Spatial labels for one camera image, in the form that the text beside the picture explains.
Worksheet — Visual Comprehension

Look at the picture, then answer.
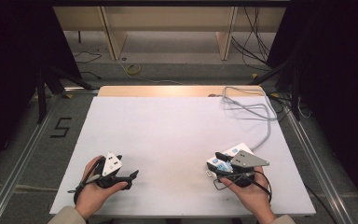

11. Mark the grey power strip cable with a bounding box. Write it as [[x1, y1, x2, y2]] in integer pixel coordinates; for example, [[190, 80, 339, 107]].
[[221, 86, 278, 152]]

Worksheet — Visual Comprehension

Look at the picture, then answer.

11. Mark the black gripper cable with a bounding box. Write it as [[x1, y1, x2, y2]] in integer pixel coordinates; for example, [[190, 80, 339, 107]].
[[67, 156, 107, 205], [213, 169, 273, 203]]

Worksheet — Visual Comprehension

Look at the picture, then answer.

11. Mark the wooden table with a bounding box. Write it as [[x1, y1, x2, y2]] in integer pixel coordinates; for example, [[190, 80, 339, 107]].
[[97, 85, 266, 98]]

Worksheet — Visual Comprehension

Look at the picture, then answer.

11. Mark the bundle of black floor cables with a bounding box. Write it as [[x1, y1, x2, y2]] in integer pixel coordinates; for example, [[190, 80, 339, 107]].
[[230, 6, 282, 72]]

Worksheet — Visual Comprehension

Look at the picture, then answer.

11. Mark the black metal stand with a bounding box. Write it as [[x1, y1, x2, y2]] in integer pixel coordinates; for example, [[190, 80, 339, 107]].
[[249, 58, 303, 121], [34, 64, 95, 124]]

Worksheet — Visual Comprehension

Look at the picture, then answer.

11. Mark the beige desk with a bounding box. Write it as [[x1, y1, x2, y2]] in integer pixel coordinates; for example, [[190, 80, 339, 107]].
[[52, 6, 287, 62]]

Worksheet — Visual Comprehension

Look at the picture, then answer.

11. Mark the thin black floor cable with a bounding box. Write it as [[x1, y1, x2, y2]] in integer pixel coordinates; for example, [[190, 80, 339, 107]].
[[73, 49, 103, 80]]

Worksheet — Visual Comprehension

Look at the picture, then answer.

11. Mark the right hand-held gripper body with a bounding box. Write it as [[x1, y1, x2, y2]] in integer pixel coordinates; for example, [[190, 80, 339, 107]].
[[230, 149, 270, 189]]

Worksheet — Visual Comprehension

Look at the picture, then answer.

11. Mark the yellow tape roll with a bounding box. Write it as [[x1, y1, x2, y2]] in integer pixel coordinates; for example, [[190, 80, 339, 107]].
[[126, 63, 143, 76]]

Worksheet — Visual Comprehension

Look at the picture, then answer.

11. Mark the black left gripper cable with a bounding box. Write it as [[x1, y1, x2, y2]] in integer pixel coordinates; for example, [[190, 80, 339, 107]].
[[67, 156, 107, 205]]

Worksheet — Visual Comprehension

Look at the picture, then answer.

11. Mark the dark curtain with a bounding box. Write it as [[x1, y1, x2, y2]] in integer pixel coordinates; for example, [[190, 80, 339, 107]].
[[0, 0, 82, 183], [266, 0, 358, 216]]

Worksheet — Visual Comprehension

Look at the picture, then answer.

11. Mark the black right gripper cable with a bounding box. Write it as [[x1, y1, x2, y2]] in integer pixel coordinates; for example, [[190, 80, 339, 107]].
[[213, 169, 273, 203]]

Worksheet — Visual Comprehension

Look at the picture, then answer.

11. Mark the person's right hand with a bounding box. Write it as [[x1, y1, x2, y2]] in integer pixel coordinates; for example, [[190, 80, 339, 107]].
[[219, 166, 278, 224]]

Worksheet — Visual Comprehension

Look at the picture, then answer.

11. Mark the aluminium floor rail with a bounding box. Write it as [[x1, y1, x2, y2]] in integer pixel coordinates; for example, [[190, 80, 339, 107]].
[[283, 107, 356, 224], [0, 92, 63, 224]]

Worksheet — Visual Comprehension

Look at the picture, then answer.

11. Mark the person's left hand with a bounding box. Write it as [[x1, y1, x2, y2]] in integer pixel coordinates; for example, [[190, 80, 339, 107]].
[[75, 155, 129, 220]]

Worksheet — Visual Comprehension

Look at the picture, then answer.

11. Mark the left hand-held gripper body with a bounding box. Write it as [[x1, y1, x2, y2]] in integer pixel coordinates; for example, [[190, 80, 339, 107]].
[[94, 151, 134, 190]]

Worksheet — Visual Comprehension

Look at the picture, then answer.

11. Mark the white power strip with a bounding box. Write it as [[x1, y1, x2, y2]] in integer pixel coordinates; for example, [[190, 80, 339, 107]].
[[206, 142, 256, 179]]

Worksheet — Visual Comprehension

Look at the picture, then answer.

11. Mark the white table mat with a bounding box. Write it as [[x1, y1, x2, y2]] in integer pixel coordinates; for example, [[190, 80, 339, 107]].
[[48, 95, 317, 218]]

